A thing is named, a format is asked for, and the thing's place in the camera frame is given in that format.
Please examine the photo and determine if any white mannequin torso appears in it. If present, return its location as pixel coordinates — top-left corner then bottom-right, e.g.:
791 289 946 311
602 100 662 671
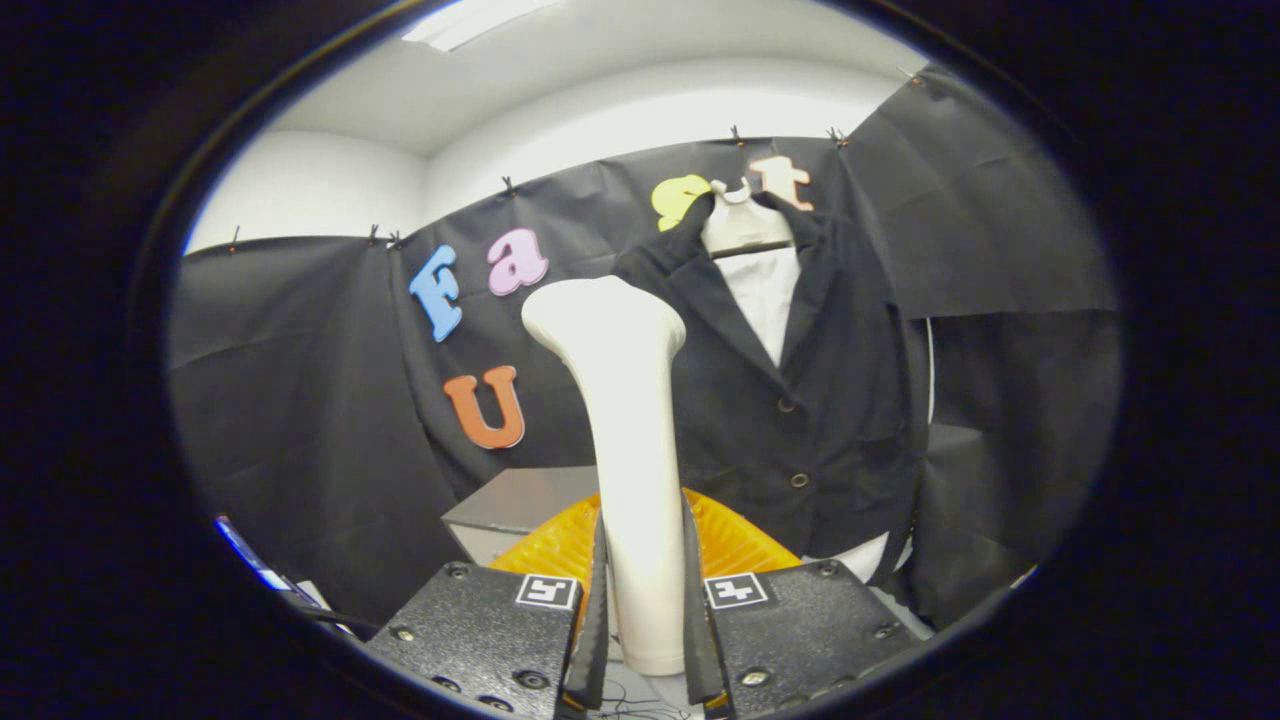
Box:
700 178 916 586

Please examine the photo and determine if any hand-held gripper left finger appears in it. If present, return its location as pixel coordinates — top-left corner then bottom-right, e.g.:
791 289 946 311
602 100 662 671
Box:
365 495 611 720

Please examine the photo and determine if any black backdrop cloth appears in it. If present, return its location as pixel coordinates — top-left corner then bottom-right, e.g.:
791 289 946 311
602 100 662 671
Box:
165 65 1121 631

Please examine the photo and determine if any computer monitor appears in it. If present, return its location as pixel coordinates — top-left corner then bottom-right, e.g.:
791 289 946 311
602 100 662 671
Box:
215 515 301 596

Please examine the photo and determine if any grey drawer cabinet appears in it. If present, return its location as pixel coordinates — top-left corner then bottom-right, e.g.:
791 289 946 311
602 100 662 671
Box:
442 465 601 566

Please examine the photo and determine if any white garment steamer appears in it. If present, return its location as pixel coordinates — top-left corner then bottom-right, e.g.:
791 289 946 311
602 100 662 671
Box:
520 275 689 678

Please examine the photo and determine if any black blazer jacket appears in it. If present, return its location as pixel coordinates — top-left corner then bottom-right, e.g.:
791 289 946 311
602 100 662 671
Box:
612 190 931 586

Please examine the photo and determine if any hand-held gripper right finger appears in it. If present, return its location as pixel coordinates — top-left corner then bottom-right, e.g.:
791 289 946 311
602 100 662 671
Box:
682 487 926 720

